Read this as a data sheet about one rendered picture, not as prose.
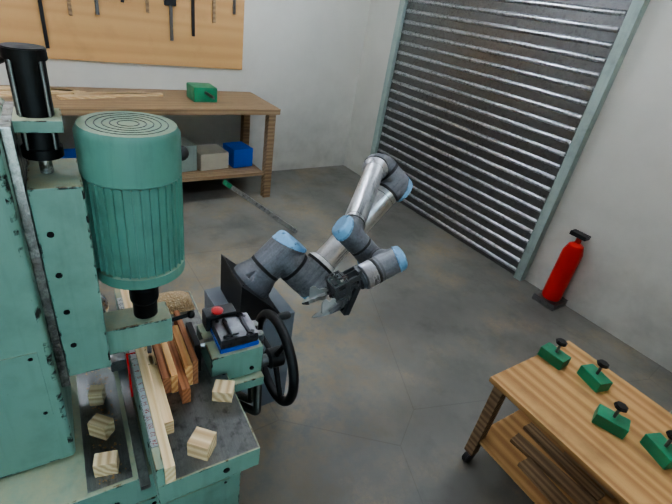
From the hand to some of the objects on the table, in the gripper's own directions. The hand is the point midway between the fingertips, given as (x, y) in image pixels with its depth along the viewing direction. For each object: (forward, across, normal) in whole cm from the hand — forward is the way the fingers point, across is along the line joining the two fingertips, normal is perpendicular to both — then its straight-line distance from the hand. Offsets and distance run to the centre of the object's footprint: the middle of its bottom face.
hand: (310, 310), depth 139 cm
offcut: (+41, +36, -17) cm, 57 cm away
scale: (+48, +10, -25) cm, 55 cm away
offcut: (+33, +24, -14) cm, 43 cm away
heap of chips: (+38, -14, -16) cm, 43 cm away
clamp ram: (+34, +10, -15) cm, 38 cm away
